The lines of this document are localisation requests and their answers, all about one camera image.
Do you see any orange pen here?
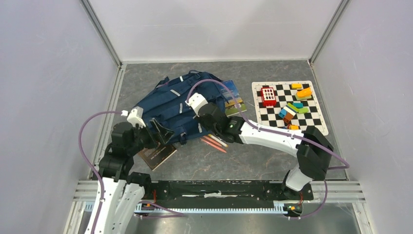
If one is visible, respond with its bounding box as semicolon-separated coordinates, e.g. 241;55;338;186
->
200;138;227;153
203;136;222;147

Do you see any navy blue student backpack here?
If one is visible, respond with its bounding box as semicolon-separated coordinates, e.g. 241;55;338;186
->
134;70;223;145

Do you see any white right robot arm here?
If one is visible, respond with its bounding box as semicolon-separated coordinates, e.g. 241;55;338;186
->
191;102;333;199

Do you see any orange curved toy block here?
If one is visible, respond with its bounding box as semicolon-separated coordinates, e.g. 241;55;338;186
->
296;87;312;98

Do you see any yellow and white marker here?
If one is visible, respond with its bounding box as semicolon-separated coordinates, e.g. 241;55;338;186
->
208;134;228;147

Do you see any blue Animal Farm book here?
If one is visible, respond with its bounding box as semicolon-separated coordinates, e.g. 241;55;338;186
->
221;80;246;117

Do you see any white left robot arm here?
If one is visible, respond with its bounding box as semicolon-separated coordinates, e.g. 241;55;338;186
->
85;119;174;234

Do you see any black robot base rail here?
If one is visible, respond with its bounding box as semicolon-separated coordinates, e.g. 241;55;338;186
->
143;180;314;209

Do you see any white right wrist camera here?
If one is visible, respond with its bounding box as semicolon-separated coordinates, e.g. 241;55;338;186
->
185;93;208;116

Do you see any yellow flat toy block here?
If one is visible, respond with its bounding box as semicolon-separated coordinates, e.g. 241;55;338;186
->
291;83;303;90

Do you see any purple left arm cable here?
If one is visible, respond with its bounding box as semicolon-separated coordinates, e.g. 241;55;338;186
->
78;111;130;234

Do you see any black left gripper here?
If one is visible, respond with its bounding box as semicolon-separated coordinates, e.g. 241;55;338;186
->
128;117;175;154

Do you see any pile of coloured toy blocks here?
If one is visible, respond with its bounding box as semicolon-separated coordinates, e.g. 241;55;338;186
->
278;103;309;124

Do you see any red window toy block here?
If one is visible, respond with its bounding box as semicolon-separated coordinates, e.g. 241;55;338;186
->
261;87;277;107

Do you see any black Three Days book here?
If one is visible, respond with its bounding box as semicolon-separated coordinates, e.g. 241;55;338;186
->
138;145;177;171

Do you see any checkered chessboard mat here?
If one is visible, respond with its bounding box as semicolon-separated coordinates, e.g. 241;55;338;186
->
251;80;329;136

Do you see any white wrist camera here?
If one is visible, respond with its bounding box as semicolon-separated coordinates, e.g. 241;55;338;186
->
127;106;146;128
185;93;208;116

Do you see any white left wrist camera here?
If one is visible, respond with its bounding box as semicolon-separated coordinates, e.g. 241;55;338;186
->
127;106;146;128

